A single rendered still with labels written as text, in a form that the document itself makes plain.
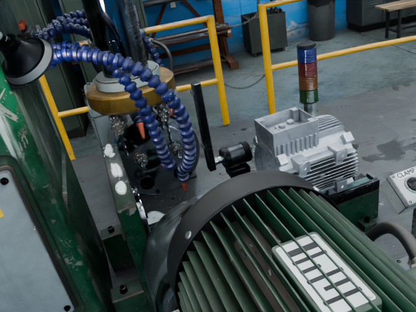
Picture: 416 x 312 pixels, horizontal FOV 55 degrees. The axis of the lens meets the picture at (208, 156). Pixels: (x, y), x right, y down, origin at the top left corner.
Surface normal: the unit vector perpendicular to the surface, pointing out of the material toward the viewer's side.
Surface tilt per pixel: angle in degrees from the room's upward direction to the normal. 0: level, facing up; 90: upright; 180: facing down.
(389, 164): 0
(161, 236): 39
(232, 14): 90
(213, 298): 34
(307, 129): 90
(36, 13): 90
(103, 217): 0
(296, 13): 90
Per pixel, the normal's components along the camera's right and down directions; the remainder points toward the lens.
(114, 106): -0.15, 0.51
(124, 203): -0.17, -0.86
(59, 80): 0.17, 0.45
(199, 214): -0.68, -0.53
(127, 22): 0.70, 0.24
